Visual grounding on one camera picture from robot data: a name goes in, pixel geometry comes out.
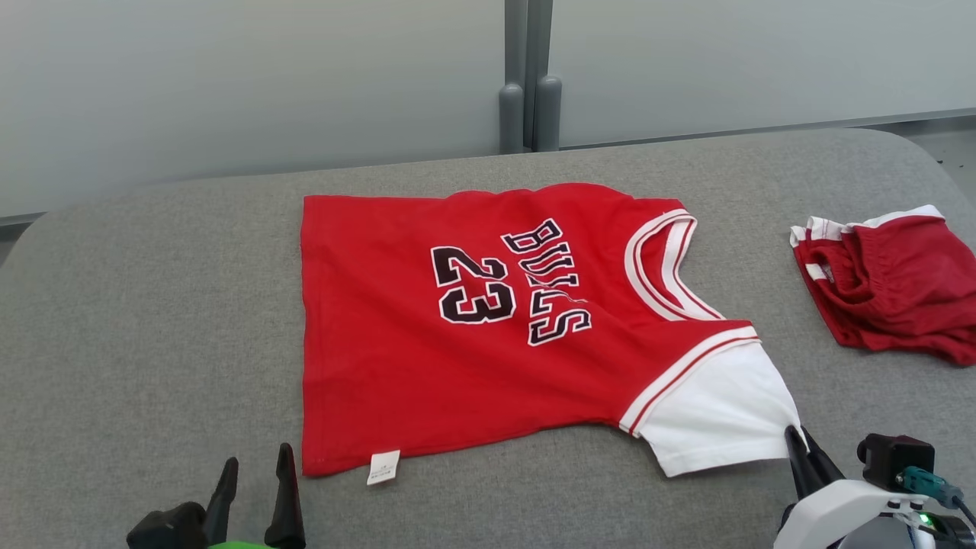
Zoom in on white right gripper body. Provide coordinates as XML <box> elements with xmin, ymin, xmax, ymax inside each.
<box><xmin>774</xmin><ymin>478</ymin><xmax>928</xmax><ymax>549</ymax></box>

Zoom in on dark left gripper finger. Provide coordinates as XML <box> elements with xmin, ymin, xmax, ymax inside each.
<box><xmin>204</xmin><ymin>457</ymin><xmax>239</xmax><ymax>547</ymax></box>
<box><xmin>265</xmin><ymin>444</ymin><xmax>307</xmax><ymax>549</ymax></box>

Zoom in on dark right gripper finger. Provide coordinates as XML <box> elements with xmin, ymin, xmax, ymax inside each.
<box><xmin>801</xmin><ymin>429</ymin><xmax>846</xmax><ymax>490</ymax></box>
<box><xmin>784</xmin><ymin>425</ymin><xmax>814</xmax><ymax>501</ymax></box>

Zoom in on red Bulls 23 jersey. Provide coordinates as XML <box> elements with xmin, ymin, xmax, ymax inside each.
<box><xmin>300</xmin><ymin>181</ymin><xmax>803</xmax><ymax>486</ymax></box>

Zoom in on red shorts with white trim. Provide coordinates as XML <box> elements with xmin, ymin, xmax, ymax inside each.
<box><xmin>789</xmin><ymin>204</ymin><xmax>976</xmax><ymax>367</ymax></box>

